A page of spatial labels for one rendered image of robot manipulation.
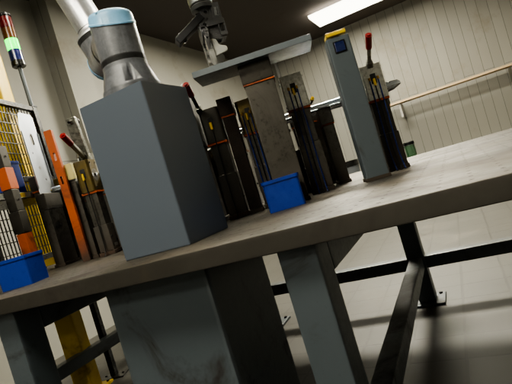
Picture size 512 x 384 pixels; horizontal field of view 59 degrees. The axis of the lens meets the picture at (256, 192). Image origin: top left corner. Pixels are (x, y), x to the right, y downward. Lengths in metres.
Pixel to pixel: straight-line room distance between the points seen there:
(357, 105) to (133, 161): 0.68
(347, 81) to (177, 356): 0.89
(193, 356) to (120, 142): 0.53
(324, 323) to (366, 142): 0.67
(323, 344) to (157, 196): 0.51
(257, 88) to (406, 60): 6.63
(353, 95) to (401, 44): 6.60
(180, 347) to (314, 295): 0.38
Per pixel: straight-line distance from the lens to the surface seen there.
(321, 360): 0.93
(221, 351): 1.07
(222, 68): 1.41
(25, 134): 2.06
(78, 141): 1.79
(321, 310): 0.89
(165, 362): 1.17
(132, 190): 1.15
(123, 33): 1.25
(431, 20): 8.03
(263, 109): 1.40
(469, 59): 7.92
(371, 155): 1.40
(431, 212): 0.77
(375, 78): 1.60
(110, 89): 1.21
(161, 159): 1.09
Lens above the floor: 0.79
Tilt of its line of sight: 1 degrees down
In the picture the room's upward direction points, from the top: 17 degrees counter-clockwise
